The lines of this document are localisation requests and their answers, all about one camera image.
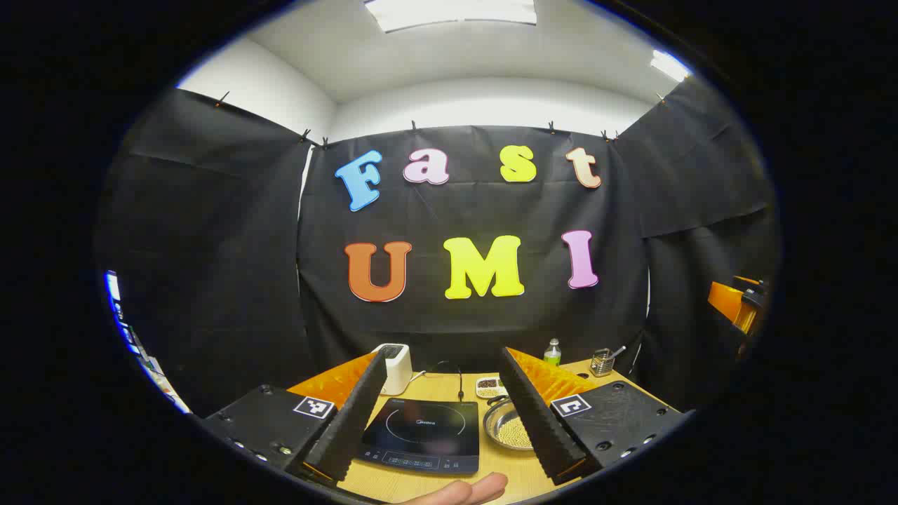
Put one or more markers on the small ceiling light panel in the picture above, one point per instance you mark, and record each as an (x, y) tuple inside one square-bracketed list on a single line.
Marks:
[(668, 65)]

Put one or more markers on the stainless steel pot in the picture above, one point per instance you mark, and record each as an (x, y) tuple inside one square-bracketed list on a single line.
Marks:
[(499, 424)]

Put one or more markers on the black backdrop cloth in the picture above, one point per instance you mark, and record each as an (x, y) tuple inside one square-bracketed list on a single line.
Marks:
[(456, 210)]

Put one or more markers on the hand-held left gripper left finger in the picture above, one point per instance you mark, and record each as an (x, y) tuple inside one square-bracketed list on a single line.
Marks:
[(354, 421)]

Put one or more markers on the green label drink bottle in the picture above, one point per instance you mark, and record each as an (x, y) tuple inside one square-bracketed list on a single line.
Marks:
[(553, 356)]

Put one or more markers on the white divided bean dish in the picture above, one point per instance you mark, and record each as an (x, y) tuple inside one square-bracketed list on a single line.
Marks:
[(487, 387)]

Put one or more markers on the white toaster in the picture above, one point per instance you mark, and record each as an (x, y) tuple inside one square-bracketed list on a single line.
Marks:
[(398, 368)]

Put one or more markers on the pile of soybeans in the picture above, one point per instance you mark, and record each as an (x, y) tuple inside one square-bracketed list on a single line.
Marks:
[(515, 435)]

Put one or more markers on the large ceiling light panel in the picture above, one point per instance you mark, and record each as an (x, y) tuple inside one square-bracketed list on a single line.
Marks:
[(449, 12)]

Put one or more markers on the black induction cooktop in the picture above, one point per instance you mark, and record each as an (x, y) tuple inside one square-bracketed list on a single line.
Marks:
[(421, 428)]

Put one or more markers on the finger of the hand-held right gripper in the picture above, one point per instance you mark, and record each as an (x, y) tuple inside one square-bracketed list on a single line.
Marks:
[(729, 301)]

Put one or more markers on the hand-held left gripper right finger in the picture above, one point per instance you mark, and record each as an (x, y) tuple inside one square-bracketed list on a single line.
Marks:
[(533, 421)]

